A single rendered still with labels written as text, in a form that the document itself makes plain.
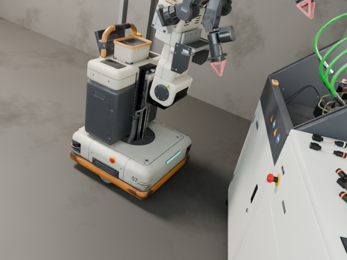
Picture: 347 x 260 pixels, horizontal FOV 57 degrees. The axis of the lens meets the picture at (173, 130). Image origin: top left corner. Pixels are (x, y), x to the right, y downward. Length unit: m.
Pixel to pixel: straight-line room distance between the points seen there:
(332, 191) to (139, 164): 1.28
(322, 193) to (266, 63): 2.46
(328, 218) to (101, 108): 1.49
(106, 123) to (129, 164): 0.30
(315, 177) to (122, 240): 1.23
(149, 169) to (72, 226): 0.55
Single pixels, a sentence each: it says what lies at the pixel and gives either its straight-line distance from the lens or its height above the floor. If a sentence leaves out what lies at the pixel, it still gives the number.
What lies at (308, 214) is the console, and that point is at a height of 0.93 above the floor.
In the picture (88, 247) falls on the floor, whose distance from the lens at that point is 1.93.
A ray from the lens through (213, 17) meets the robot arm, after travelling 1.54.
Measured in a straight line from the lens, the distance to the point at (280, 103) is 1.60.
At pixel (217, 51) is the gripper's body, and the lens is 1.56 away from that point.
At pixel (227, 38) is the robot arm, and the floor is 1.17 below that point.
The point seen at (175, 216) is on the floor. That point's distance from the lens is 2.14.
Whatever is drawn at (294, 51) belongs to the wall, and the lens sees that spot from 3.28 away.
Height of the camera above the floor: 1.51
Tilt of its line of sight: 30 degrees down
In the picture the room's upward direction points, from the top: 12 degrees clockwise
